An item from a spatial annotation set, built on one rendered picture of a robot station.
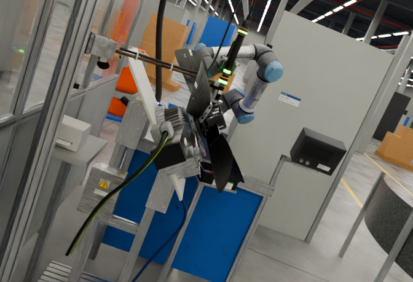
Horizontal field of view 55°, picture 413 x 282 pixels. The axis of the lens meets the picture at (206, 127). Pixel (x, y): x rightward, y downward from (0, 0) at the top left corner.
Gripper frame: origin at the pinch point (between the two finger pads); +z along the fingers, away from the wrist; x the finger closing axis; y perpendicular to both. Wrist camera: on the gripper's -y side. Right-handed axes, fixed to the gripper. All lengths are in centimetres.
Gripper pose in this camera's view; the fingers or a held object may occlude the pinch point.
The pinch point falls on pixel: (231, 61)
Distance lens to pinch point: 187.4
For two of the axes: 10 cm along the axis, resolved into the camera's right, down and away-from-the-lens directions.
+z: -0.1, 2.1, -9.8
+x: -9.3, -3.6, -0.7
